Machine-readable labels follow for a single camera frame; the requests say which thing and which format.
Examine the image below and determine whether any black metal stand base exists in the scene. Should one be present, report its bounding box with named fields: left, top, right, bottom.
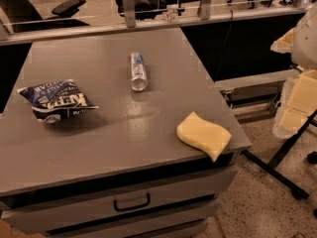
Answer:
left=242, top=109, right=317, bottom=201

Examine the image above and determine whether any grey drawer cabinet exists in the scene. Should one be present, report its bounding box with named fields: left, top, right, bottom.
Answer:
left=0, top=29, right=250, bottom=238

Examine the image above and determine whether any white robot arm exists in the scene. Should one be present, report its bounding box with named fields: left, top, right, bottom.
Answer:
left=270, top=6, right=317, bottom=139

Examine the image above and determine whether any grey metal railing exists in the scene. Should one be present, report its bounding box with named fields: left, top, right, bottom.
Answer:
left=1, top=0, right=312, bottom=46

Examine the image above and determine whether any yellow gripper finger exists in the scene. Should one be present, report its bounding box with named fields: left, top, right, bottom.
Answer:
left=272, top=69, right=317, bottom=139
left=270, top=29, right=294, bottom=54

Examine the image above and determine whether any silver blue drink can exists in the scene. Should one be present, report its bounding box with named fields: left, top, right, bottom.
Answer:
left=129, top=53, right=148, bottom=92

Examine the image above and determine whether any black drawer handle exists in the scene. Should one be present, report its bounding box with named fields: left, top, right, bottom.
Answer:
left=113, top=192, right=152, bottom=212

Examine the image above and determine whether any yellow sponge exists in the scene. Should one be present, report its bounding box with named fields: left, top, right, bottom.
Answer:
left=176, top=112, right=232, bottom=162

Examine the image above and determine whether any blue chip bag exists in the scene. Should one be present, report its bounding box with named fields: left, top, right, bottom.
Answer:
left=17, top=79, right=97, bottom=124

